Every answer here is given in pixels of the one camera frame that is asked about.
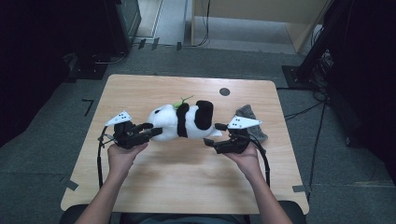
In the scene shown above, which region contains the left hand-held gripper black cable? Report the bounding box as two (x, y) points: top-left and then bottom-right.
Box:
(96, 125), (108, 189)

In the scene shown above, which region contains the hand-held gripper black cable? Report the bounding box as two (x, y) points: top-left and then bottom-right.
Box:
(96, 125), (108, 189)
(248, 135), (272, 188)

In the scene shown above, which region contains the hanging black cable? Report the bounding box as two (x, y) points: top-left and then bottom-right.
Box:
(191, 0), (212, 49)

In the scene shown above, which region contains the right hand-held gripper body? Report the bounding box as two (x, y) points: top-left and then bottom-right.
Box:
(214, 115), (262, 155)

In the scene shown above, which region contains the grey floor tape strip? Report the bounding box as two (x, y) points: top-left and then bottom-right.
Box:
(291, 184), (313, 193)
(60, 175), (79, 191)

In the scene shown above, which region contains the light wooden shelf unit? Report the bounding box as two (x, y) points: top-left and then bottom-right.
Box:
(191, 0), (332, 54)

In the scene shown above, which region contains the person's right hand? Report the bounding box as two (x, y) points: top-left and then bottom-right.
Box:
(223, 142), (266, 182)

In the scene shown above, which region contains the black cabinet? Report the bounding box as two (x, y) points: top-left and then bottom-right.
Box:
(104, 0), (143, 55)

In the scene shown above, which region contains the coiled black floor cable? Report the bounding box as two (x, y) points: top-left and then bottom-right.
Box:
(91, 50), (128, 65)

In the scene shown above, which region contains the black floor base plate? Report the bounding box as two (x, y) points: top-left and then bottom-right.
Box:
(66, 52), (108, 82)

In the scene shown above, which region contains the right hand-held gripper black cable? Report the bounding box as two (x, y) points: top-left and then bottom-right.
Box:
(248, 135), (272, 188)

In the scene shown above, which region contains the grey furry cloth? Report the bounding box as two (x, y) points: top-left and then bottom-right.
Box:
(233, 104), (269, 142)

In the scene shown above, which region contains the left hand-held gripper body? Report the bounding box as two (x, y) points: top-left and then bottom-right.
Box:
(105, 110), (150, 149)

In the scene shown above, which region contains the short black floor cable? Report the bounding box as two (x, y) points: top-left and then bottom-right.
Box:
(283, 101), (325, 121)

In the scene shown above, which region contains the black metal stand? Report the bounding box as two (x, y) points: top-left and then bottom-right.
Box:
(281, 0), (354, 91)

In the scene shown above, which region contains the person's left hand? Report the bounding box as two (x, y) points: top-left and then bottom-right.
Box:
(106, 142), (149, 181)

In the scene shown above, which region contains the long thin black floor cable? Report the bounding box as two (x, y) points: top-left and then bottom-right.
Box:
(307, 99), (328, 190)

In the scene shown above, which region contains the panda plush toy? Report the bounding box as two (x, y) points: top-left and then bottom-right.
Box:
(147, 94), (224, 143)

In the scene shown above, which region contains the person's dark clothing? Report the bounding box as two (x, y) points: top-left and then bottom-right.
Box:
(120, 213), (251, 224)

